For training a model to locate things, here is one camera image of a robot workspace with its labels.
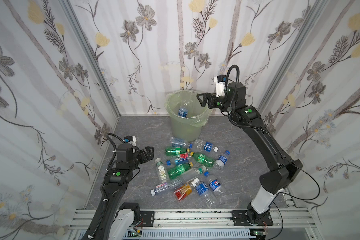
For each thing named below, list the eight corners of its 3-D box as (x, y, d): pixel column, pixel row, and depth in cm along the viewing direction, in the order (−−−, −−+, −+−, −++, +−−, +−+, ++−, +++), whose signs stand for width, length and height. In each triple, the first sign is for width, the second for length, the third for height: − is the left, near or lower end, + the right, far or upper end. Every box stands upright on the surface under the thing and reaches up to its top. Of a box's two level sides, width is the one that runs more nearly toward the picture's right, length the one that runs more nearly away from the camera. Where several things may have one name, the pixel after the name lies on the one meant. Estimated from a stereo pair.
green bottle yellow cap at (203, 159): (188, 160, 97) (188, 156, 93) (191, 153, 100) (191, 149, 96) (212, 168, 93) (213, 165, 89) (214, 161, 96) (215, 158, 92)
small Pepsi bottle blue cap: (211, 167, 94) (213, 163, 90) (222, 152, 102) (224, 148, 97) (220, 173, 92) (221, 169, 88) (230, 157, 99) (232, 153, 95)
